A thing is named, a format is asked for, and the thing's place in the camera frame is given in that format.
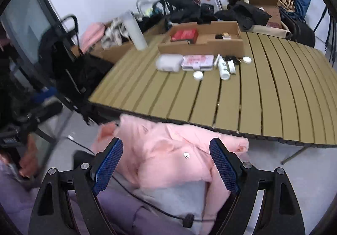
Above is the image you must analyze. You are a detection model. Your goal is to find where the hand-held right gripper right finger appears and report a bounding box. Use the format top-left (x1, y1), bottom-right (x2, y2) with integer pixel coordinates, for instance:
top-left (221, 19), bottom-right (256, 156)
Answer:
top-left (209, 137), bottom-right (306, 235)

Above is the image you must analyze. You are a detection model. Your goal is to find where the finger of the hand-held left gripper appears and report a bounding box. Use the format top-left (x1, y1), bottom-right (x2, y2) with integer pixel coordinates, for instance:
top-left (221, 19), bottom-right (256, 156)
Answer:
top-left (26, 87), bottom-right (64, 123)

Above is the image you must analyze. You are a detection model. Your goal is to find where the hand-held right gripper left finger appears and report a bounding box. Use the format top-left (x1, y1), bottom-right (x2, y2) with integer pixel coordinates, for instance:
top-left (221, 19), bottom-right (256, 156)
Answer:
top-left (28, 137), bottom-right (124, 235)

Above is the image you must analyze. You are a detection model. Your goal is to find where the white plastic bottle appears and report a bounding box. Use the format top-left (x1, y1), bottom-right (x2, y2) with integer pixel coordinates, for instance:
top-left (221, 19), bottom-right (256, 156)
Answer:
top-left (218, 56), bottom-right (230, 80)

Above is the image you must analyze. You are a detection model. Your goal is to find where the pink floral case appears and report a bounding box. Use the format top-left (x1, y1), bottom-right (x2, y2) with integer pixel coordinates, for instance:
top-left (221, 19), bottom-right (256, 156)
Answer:
top-left (181, 55), bottom-right (214, 71)

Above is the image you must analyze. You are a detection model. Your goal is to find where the white zip pouch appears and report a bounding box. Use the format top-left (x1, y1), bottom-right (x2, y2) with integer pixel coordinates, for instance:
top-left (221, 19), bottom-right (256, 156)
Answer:
top-left (155, 55), bottom-right (184, 72)

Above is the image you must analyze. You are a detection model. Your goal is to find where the cardboard tray box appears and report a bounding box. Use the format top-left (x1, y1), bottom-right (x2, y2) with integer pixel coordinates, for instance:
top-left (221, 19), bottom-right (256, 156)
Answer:
top-left (158, 21), bottom-right (244, 58)

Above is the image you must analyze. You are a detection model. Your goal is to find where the person's left forearm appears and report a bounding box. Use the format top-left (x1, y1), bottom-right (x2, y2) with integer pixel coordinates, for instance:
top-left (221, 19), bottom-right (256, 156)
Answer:
top-left (0, 156), bottom-right (36, 235)

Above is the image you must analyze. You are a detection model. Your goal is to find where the person's left hand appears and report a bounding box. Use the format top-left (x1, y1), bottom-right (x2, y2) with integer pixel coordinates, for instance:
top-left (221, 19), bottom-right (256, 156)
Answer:
top-left (20, 135), bottom-right (40, 179)

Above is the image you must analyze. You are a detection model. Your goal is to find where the black clothes pile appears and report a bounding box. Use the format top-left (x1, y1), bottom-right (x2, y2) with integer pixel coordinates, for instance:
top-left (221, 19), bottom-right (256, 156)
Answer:
top-left (51, 52), bottom-right (114, 125)

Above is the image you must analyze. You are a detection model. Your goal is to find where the pink jacket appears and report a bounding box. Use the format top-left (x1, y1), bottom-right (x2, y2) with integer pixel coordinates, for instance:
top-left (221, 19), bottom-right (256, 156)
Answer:
top-left (90, 114), bottom-right (250, 228)

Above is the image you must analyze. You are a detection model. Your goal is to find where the grey cloth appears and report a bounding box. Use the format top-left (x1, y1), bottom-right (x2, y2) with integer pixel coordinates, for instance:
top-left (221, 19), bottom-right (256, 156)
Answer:
top-left (107, 179), bottom-right (211, 225)

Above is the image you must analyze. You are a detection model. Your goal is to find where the pink bag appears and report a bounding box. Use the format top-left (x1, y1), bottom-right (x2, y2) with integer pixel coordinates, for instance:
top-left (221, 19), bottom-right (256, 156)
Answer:
top-left (80, 22), bottom-right (106, 50)

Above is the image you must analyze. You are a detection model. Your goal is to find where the large cardboard box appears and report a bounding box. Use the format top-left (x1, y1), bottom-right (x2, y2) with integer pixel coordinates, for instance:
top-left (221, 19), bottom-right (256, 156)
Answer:
top-left (89, 20), bottom-right (169, 65)

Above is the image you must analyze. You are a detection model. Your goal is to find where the beige clothing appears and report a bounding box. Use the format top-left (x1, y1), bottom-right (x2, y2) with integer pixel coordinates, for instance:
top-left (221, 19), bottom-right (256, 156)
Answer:
top-left (101, 17), bottom-right (125, 50)

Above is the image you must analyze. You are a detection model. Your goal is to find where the white thermos bottle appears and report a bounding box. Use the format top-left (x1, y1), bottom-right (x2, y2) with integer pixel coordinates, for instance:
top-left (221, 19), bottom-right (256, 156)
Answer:
top-left (120, 10), bottom-right (148, 51)

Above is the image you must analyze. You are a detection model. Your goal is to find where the red flat box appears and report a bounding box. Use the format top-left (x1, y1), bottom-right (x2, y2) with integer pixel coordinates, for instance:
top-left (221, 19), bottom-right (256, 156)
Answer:
top-left (170, 29), bottom-right (199, 42)

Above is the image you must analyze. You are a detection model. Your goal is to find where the black coat pile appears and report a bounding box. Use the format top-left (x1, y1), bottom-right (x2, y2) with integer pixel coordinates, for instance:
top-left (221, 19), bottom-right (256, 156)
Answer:
top-left (214, 0), bottom-right (272, 31)

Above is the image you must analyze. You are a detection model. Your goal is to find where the black bag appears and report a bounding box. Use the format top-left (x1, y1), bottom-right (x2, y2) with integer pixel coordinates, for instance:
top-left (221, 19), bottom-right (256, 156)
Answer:
top-left (280, 11), bottom-right (316, 47)

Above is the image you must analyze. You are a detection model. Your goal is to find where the black jacket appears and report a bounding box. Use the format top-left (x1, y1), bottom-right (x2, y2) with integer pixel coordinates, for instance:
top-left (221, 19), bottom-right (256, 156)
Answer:
top-left (164, 0), bottom-right (219, 25)

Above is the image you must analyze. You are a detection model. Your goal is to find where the white printed box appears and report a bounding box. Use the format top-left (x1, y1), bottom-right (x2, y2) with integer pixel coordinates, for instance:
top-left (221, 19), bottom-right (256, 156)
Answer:
top-left (193, 0), bottom-right (222, 13)

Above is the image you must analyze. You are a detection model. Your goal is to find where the brown cardboard box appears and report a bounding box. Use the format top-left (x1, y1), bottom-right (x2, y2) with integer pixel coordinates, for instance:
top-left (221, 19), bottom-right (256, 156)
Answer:
top-left (247, 0), bottom-right (283, 29)

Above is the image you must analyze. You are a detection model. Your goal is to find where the black tripod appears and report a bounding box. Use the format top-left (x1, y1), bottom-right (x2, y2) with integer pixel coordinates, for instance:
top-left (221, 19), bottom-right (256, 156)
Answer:
top-left (313, 6), bottom-right (337, 65)

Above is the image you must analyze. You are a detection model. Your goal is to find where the blue bag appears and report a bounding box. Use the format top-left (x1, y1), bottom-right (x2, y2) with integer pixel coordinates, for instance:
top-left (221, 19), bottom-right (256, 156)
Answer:
top-left (278, 0), bottom-right (313, 21)

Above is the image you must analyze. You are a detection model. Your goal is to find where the black cable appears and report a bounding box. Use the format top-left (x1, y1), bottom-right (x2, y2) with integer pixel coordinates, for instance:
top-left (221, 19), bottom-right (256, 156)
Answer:
top-left (67, 135), bottom-right (196, 225)

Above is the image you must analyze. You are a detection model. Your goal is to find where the black cable connector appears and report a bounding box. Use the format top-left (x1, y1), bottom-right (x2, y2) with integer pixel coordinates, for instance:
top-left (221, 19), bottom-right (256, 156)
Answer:
top-left (181, 213), bottom-right (195, 227)

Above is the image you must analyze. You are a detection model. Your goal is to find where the metal folding frame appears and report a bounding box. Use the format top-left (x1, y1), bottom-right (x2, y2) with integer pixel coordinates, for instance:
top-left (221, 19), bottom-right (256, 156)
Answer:
top-left (136, 0), bottom-right (165, 17)

